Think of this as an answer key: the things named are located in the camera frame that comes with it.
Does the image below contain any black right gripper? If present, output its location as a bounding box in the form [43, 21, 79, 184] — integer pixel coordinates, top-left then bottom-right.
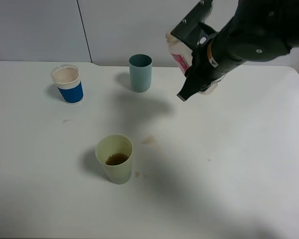
[177, 23, 229, 102]

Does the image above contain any clear pink-label drink bottle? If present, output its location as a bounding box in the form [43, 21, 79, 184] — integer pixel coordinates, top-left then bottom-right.
[165, 31, 218, 95]

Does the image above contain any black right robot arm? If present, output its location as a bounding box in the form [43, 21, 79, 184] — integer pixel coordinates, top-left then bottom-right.
[171, 0, 299, 101]

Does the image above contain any teal plastic cup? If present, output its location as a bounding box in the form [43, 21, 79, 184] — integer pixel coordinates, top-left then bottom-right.
[129, 54, 152, 93]

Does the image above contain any light green plastic cup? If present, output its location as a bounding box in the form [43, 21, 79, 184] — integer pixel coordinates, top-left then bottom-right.
[95, 134, 134, 185]

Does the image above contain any blue sleeved clear cup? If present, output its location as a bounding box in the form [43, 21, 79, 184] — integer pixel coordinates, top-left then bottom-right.
[51, 65, 84, 104]

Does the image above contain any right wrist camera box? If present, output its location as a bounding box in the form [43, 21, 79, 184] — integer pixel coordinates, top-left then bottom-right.
[171, 0, 217, 51]

